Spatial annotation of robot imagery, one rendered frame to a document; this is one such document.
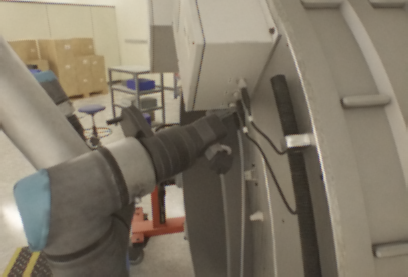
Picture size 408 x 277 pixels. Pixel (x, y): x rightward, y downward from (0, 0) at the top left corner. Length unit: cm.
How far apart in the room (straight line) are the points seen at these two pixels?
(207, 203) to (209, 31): 106
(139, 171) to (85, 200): 7
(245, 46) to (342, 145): 19
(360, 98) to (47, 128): 45
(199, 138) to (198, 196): 96
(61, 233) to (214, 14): 36
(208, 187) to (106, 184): 105
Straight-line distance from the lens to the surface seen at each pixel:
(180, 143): 46
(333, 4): 55
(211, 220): 142
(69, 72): 788
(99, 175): 42
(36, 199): 41
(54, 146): 54
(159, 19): 106
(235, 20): 49
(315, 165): 40
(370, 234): 44
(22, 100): 53
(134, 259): 249
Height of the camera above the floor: 167
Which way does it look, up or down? 18 degrees down
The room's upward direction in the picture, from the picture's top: straight up
